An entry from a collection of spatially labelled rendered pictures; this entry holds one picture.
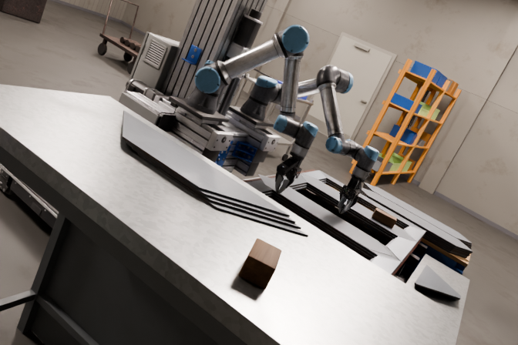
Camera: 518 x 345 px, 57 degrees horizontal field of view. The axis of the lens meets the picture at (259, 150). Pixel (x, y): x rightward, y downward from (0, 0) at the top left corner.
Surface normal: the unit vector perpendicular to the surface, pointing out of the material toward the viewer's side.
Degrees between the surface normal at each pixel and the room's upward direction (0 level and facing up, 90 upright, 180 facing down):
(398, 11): 90
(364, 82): 90
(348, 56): 90
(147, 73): 90
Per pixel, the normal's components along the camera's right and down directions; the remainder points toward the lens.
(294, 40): 0.07, 0.18
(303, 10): -0.50, 0.00
